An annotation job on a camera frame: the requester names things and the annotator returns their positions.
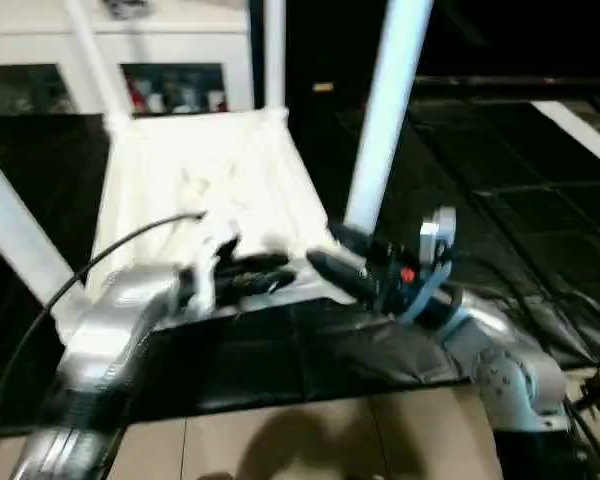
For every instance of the dark object on cabinet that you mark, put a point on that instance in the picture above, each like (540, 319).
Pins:
(128, 8)

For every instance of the white glass-door cabinet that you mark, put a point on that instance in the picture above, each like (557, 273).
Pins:
(110, 50)

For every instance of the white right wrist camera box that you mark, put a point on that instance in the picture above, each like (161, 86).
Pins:
(430, 250)

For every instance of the small beige tag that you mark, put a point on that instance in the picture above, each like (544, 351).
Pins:
(323, 88)

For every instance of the white flat board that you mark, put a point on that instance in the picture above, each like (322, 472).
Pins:
(580, 130)

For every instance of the black metal bar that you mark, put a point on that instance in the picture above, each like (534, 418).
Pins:
(510, 86)

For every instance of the white plastic children's table top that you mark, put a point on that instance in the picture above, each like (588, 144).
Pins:
(200, 180)

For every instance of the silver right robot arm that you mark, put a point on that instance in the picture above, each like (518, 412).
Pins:
(500, 360)

